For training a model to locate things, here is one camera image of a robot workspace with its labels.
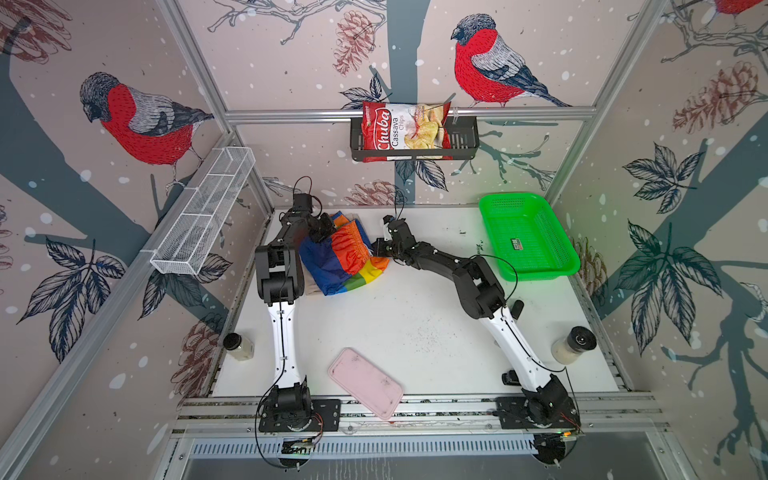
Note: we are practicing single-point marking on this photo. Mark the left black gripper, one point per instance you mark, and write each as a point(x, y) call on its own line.
point(328, 228)

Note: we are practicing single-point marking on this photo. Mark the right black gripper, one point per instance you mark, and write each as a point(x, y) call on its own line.
point(377, 251)

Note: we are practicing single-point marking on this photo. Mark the multicoloured shorts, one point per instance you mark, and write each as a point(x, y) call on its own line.
point(344, 261)

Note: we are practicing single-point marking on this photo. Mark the beige shorts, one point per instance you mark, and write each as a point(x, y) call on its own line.
point(312, 289)

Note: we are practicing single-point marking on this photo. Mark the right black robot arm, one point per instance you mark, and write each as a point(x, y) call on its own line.
point(546, 399)

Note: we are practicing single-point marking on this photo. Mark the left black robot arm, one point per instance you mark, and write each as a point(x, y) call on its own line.
point(280, 284)

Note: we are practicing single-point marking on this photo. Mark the red cassava chips bag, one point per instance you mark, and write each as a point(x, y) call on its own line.
point(396, 126)

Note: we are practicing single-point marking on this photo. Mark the green plastic basket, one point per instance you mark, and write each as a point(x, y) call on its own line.
point(527, 238)

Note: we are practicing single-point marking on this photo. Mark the small bottle left side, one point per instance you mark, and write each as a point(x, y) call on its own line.
point(238, 346)

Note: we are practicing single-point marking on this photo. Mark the pink plastic tray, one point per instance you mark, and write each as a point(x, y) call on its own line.
point(366, 383)

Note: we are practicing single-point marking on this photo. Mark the small black device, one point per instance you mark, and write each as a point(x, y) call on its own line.
point(510, 378)

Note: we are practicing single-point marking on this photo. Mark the white round cup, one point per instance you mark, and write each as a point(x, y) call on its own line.
point(568, 349)

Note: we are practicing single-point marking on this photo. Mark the white wire wall basket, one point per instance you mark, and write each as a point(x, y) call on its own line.
point(191, 238)

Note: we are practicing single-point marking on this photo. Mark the black wire wall basket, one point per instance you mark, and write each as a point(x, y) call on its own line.
point(462, 132)

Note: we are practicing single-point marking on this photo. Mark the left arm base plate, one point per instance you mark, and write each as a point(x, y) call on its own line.
point(283, 417)

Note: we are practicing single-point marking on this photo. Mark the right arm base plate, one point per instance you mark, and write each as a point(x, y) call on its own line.
point(519, 412)

